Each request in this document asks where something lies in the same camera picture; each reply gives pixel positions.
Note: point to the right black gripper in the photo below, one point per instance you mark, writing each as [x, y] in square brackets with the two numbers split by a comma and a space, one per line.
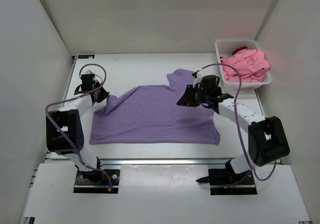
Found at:
[188, 99]

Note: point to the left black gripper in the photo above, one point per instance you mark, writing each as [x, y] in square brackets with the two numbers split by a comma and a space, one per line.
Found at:
[104, 94]

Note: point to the purple t shirt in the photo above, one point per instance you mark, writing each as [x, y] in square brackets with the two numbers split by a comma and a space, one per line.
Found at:
[150, 114]

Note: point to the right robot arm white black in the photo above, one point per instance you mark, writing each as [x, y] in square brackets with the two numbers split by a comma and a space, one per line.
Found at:
[267, 140]

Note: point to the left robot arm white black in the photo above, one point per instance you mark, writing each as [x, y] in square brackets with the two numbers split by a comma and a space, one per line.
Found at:
[64, 131]

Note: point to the pink t shirt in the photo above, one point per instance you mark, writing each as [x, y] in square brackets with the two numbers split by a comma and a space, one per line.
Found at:
[252, 66]

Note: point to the red t shirt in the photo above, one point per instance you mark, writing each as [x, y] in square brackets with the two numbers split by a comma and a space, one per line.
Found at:
[241, 50]

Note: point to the white plastic basket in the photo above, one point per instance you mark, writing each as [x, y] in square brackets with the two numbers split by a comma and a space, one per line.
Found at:
[225, 48]

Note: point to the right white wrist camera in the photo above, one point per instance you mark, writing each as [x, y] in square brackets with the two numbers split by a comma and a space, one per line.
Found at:
[197, 77]

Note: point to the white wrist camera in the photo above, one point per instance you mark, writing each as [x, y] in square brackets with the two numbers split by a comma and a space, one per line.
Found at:
[88, 72]
[197, 77]

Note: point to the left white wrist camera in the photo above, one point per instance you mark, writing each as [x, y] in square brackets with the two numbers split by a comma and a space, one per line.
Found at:
[88, 72]

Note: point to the aluminium rail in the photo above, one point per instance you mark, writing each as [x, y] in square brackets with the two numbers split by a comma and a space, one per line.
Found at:
[201, 161]

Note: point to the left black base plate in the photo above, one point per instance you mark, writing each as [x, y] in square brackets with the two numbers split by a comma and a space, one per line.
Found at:
[97, 182]

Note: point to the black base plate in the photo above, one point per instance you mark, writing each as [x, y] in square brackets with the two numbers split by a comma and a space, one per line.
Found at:
[97, 182]
[232, 186]

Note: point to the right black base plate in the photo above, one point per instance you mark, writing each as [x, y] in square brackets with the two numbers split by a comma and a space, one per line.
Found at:
[232, 186]

